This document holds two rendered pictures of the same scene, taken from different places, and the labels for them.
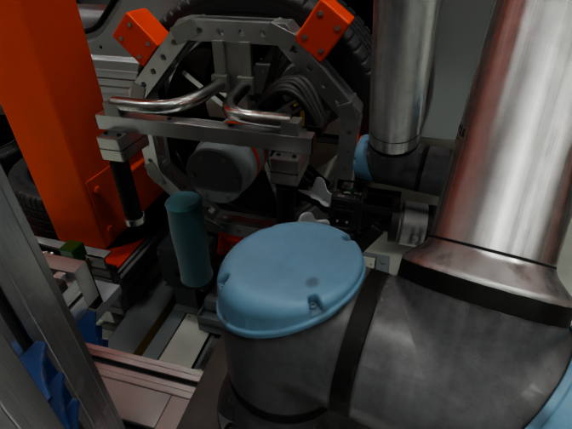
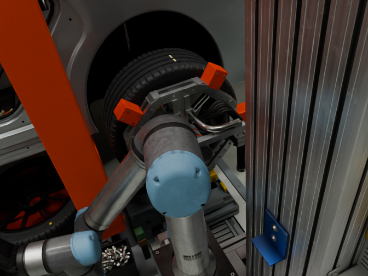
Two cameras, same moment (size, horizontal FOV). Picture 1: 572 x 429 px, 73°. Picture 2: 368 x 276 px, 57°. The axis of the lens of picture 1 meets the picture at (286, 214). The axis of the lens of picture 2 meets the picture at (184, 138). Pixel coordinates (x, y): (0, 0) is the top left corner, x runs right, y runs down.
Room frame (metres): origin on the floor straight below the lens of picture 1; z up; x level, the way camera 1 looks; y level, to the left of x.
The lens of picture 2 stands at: (-0.17, 0.78, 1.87)
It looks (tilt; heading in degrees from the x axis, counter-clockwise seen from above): 40 degrees down; 327
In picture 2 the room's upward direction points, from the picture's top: 9 degrees counter-clockwise
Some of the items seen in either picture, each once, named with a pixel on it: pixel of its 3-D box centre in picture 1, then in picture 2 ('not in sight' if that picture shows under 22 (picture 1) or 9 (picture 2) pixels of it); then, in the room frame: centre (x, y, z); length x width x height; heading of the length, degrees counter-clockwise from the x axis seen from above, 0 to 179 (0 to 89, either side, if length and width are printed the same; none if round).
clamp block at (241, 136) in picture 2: (290, 160); (237, 135); (0.62, -0.01, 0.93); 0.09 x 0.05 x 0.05; 165
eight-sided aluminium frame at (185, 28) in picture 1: (243, 142); (184, 136); (0.86, 0.10, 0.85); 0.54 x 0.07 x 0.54; 75
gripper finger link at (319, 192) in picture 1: (317, 191); not in sight; (0.64, -0.06, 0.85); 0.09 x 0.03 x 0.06; 39
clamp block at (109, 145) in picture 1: (123, 140); not in sight; (0.71, 0.32, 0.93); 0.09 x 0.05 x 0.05; 165
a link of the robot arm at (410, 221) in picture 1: (409, 225); not in sight; (0.53, -0.21, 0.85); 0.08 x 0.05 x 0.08; 165
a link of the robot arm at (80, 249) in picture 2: not in sight; (73, 251); (0.37, 0.77, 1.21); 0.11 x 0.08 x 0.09; 61
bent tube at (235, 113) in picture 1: (265, 84); (211, 111); (0.72, 0.04, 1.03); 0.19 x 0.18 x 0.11; 165
